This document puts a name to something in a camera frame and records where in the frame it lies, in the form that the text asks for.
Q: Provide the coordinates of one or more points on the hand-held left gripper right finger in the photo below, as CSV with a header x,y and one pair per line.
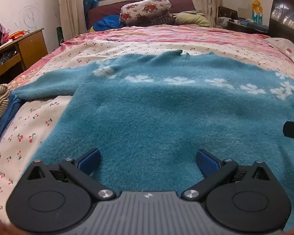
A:
x,y
207,162

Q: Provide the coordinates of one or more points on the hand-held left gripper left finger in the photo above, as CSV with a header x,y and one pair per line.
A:
x,y
89,162

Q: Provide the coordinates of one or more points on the blue fuzzy sweater white flowers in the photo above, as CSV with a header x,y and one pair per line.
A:
x,y
161,117

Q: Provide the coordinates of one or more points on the cherry print pink bedsheet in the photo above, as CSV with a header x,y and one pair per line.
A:
x,y
36,132

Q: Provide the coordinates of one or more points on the pink dotted pillow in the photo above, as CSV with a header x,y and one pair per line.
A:
x,y
288,49

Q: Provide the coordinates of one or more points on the blue knit cloth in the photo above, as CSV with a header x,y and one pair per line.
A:
x,y
7,117

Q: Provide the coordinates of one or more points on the dark wooden nightstand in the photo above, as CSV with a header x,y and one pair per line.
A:
x,y
245,28

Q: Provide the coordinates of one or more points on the dark glossy wooden board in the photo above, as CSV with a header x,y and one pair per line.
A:
x,y
288,17

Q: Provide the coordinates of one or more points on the yellow and blue bag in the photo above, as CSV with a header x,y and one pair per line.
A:
x,y
257,12

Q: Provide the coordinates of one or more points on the wooden desk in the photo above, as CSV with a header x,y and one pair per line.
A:
x,y
31,47

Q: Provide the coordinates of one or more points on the brown patterned bag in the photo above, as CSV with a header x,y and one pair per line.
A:
x,y
226,12

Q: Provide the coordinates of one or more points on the blue and yellow cloth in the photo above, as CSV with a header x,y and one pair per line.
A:
x,y
107,23

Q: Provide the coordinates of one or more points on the olive green pillow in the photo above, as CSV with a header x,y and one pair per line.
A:
x,y
192,19

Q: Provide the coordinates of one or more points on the orange plastic item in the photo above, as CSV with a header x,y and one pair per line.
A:
x,y
16,34

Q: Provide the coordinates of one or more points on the pink plastic bag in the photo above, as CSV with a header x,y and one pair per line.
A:
x,y
5,35

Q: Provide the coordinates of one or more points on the maroon padded bed headboard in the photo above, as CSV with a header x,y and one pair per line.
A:
x,y
105,8

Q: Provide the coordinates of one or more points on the blue plastic bag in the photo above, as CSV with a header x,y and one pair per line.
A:
x,y
90,1

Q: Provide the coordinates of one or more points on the red floral pillow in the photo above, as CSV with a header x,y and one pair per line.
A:
x,y
147,11

